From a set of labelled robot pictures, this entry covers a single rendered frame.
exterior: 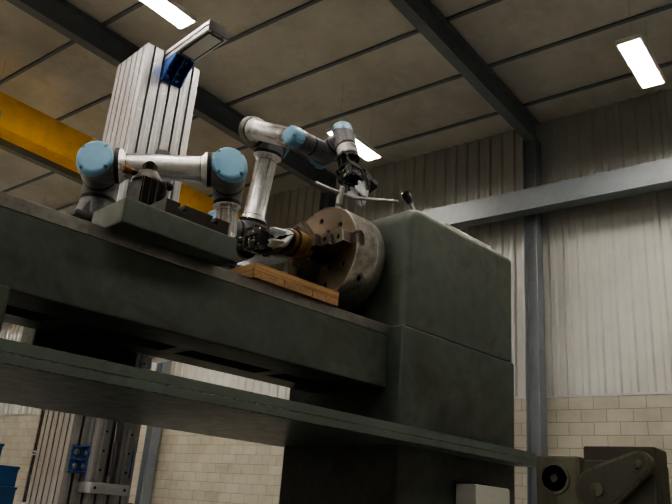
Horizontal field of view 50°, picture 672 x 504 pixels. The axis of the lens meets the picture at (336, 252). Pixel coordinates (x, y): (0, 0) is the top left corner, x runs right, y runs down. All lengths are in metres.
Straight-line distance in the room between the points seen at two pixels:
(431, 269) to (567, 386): 10.37
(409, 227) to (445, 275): 0.21
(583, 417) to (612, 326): 1.53
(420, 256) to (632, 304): 10.37
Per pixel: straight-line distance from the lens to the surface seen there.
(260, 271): 1.83
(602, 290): 12.75
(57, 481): 2.60
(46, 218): 1.58
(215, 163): 2.38
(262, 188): 2.90
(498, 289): 2.59
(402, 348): 2.12
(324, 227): 2.27
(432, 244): 2.32
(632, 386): 12.22
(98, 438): 2.53
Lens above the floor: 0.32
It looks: 20 degrees up
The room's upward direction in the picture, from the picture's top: 5 degrees clockwise
